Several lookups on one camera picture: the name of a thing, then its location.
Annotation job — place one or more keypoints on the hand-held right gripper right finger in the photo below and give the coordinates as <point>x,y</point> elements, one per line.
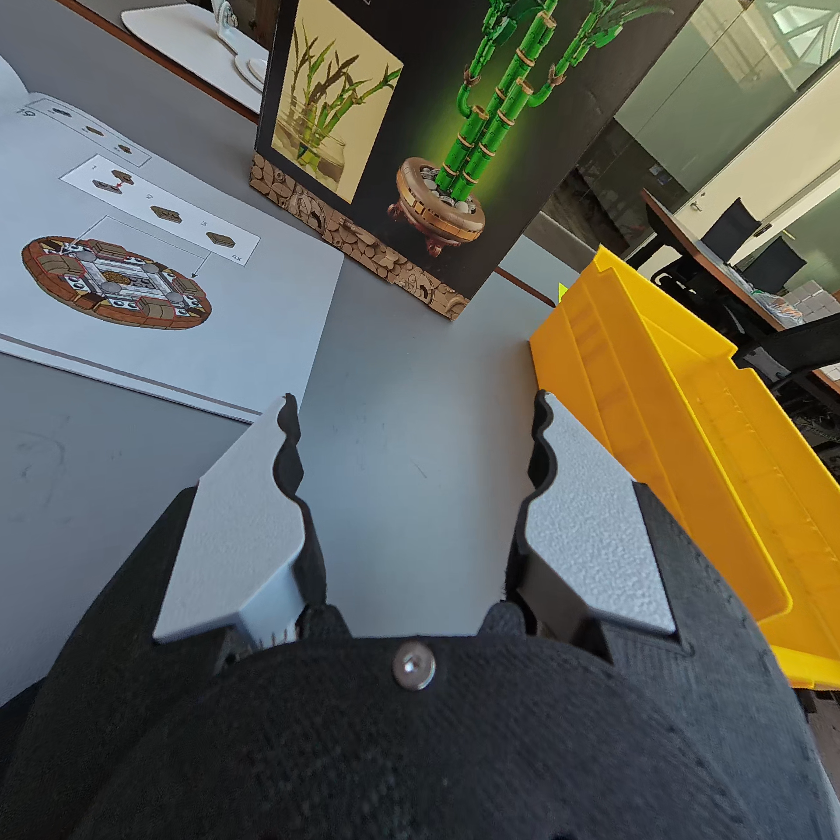
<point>590,538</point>

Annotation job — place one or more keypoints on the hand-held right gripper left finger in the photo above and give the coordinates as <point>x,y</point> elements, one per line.
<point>236,538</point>

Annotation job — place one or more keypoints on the lego instruction booklet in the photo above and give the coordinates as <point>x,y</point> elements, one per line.
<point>262,315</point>

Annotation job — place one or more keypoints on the black lego box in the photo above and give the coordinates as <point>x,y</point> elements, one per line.
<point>426,98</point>

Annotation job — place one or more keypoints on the yellow plastic bin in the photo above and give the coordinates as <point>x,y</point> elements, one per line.
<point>656,407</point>

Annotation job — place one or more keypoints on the yellow green tape mark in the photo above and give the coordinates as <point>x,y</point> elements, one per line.
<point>563,294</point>

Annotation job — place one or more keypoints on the wooden top office desk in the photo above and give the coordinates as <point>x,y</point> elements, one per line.
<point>689,236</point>

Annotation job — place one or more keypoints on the black office chair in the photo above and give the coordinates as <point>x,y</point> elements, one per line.
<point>774,266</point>
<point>732,229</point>

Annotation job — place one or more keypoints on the white document stand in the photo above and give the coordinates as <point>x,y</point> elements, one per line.
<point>184,39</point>

